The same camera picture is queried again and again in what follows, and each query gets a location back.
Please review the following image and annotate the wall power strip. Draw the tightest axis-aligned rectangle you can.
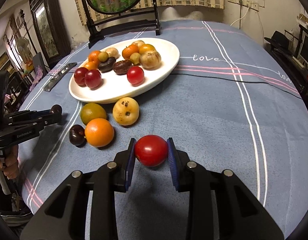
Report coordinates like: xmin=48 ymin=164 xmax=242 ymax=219
xmin=227 ymin=0 xmax=259 ymax=11

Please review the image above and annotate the large mandarin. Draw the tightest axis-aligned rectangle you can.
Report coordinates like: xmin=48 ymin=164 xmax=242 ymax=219
xmin=88 ymin=50 xmax=100 ymax=65
xmin=122 ymin=44 xmax=139 ymax=60

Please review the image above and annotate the person's left hand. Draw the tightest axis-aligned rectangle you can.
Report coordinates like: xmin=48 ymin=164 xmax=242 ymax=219
xmin=0 ymin=145 xmax=19 ymax=179

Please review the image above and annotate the small orange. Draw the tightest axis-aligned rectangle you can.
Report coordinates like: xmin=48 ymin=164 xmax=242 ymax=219
xmin=83 ymin=61 xmax=98 ymax=70

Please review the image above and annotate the white oval plate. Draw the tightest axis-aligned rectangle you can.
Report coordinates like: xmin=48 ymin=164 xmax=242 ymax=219
xmin=68 ymin=37 xmax=180 ymax=104

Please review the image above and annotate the orange round fruit middle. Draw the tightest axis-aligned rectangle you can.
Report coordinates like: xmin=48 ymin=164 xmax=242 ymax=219
xmin=85 ymin=118 xmax=114 ymax=148

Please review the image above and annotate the dark water chestnut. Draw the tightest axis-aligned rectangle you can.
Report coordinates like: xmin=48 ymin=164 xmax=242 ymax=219
xmin=98 ymin=57 xmax=116 ymax=73

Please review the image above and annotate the small yellow-brown fruit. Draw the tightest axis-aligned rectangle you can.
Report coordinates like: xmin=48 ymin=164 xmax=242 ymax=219
xmin=130 ymin=53 xmax=141 ymax=65

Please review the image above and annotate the yellow-orange fruit front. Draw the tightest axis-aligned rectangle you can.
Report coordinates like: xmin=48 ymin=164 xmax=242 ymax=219
xmin=139 ymin=44 xmax=156 ymax=55

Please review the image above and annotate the standing fan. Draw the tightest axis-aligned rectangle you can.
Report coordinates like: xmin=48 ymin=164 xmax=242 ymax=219
xmin=16 ymin=37 xmax=33 ymax=63

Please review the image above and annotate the dark framed painting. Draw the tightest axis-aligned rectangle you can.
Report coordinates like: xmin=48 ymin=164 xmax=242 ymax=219
xmin=29 ymin=0 xmax=71 ymax=68

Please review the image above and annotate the computer monitor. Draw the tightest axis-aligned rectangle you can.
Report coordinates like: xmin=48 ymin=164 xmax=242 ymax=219
xmin=298 ymin=32 xmax=308 ymax=64

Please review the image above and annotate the dark round plum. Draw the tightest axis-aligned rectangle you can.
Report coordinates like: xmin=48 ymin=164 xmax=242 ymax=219
xmin=50 ymin=105 xmax=62 ymax=114

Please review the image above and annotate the black smartphone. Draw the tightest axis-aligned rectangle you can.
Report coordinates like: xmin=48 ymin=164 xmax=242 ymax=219
xmin=44 ymin=62 xmax=77 ymax=92

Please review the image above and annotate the green-yellow fruit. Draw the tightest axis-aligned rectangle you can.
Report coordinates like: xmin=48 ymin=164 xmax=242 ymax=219
xmin=80 ymin=103 xmax=107 ymax=125

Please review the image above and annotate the yellow spotted fruit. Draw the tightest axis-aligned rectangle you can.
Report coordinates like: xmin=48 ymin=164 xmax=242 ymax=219
xmin=112 ymin=97 xmax=139 ymax=126

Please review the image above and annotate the round goldfish screen stand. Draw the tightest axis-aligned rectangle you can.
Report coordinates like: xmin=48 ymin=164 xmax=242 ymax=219
xmin=81 ymin=0 xmax=161 ymax=48

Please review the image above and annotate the blue striped tablecloth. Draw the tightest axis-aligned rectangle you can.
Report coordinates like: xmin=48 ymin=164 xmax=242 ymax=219
xmin=19 ymin=21 xmax=308 ymax=237

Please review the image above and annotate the large tan round fruit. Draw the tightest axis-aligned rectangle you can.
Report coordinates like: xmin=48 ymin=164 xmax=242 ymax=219
xmin=139 ymin=50 xmax=161 ymax=69

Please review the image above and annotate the dark heart-shaped plum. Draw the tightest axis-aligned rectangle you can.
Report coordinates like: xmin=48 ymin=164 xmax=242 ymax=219
xmin=69 ymin=125 xmax=86 ymax=147

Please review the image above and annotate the red tomato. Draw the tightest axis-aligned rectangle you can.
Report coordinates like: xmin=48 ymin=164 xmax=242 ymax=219
xmin=134 ymin=135 xmax=168 ymax=167
xmin=127 ymin=66 xmax=145 ymax=86

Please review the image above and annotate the black hat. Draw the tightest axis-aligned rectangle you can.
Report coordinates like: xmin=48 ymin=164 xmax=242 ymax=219
xmin=264 ymin=31 xmax=292 ymax=55

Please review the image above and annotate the small yellow fruit hidden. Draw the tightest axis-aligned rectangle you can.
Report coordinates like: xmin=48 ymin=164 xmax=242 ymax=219
xmin=98 ymin=51 xmax=109 ymax=62

